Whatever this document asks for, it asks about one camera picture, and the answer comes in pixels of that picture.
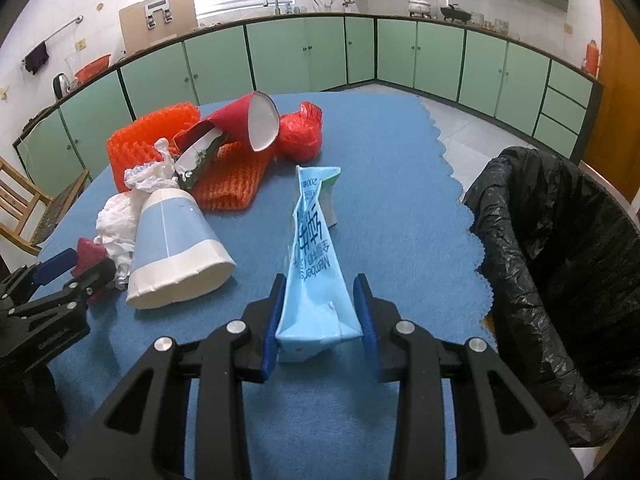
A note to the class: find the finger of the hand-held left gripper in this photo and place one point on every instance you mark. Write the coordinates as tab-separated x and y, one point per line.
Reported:
55	262
87	285

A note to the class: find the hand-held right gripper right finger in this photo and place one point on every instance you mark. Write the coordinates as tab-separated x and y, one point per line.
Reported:
365	310

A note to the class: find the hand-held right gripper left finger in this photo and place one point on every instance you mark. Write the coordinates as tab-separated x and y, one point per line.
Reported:
275	320

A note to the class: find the small red wrapper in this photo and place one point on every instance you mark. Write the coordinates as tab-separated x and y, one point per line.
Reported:
87	252

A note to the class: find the light blue milk carton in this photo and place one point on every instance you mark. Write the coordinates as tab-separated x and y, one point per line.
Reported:
310	260

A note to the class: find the large orange foam net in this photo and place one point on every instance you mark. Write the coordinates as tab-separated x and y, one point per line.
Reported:
145	135

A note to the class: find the green and white wrapper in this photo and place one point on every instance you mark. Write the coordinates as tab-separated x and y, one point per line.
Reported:
200	155

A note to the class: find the black lined trash bin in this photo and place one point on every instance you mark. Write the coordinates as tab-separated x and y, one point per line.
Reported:
540	240

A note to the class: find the red paper cup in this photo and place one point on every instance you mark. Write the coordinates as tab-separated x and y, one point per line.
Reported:
230	120

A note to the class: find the white crumpled tissue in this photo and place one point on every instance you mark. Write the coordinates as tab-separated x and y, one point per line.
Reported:
150	172
115	225

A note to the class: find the wooden chair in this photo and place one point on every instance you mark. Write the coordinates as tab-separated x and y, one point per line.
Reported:
20	200

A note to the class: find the blue and white paper cup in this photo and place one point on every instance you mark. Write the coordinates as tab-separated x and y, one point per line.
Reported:
170	240

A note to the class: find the blue table mat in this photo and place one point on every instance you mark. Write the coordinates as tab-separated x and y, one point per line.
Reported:
400	185

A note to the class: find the steel electric kettle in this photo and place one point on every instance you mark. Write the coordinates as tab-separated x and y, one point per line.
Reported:
61	86

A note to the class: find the red plastic bag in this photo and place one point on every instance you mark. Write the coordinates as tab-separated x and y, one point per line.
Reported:
297	135

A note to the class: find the red plastic basin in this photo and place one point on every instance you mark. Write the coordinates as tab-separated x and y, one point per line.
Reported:
92	69

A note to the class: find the dark hanging towel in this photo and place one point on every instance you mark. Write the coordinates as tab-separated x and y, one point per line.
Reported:
36	57

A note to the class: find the cardboard box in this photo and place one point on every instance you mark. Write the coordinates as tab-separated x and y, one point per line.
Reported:
150	30

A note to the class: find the green kitchen base cabinets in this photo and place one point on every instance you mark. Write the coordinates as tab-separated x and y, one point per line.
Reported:
280	55

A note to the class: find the small steel teapot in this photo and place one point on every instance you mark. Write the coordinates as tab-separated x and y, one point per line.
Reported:
349	5

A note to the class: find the white cooking pot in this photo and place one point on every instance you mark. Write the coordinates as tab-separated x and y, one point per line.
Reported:
419	6

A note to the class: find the black wok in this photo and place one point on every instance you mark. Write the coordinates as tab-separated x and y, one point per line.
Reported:
455	12

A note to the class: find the wooden door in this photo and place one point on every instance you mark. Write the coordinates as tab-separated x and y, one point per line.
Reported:
615	85

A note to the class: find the red thermos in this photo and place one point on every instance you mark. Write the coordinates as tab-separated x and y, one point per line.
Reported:
592	57

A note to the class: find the wall socket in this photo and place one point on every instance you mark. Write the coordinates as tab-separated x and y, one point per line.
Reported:
80	44

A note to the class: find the steel towel rail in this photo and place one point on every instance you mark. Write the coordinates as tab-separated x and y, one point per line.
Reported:
60	32

